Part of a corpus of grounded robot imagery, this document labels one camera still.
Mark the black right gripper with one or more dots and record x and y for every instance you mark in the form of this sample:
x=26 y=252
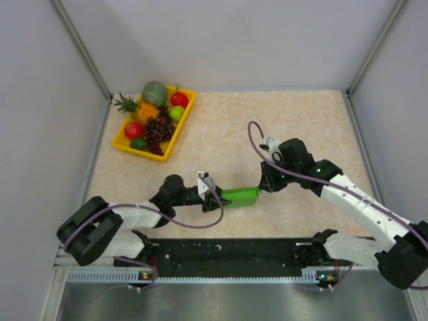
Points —
x=267 y=181

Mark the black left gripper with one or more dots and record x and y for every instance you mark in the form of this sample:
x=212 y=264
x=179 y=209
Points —
x=212 y=202

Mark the green paper box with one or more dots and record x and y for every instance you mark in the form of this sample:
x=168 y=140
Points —
x=241 y=197

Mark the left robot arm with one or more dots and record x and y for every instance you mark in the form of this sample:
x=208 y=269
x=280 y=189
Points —
x=99 y=229

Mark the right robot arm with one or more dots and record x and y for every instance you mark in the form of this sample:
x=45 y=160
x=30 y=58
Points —
x=397 y=247

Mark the purple grape bunch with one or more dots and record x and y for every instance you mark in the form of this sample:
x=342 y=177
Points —
x=158 y=131

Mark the green apple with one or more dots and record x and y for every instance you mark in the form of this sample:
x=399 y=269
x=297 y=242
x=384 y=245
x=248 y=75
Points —
x=176 y=113

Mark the green lime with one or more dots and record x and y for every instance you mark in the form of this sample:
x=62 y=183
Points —
x=138 y=143

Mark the red apple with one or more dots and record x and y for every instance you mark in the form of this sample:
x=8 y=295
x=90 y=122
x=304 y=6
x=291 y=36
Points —
x=179 y=99

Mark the red pomegranate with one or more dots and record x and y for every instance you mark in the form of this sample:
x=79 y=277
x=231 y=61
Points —
x=133 y=130

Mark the yellow plastic tray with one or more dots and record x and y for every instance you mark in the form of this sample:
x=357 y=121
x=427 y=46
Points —
x=122 y=143

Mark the pineapple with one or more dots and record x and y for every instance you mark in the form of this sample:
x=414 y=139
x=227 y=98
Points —
x=140 y=111

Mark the green melon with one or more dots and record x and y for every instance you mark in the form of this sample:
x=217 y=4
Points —
x=155 y=93

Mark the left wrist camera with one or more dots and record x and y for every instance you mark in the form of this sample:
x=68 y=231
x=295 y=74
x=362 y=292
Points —
x=205 y=184

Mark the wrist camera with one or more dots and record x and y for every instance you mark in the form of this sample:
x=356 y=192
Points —
x=205 y=184
x=271 y=149

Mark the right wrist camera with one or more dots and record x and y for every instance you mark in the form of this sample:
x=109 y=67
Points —
x=271 y=149

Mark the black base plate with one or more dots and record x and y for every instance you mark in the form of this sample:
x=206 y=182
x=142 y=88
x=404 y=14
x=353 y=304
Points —
x=234 y=258

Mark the aluminium frame rail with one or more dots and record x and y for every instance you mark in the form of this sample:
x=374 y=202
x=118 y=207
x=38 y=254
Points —
x=362 y=251

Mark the white slotted cable duct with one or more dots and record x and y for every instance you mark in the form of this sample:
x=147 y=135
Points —
x=140 y=277

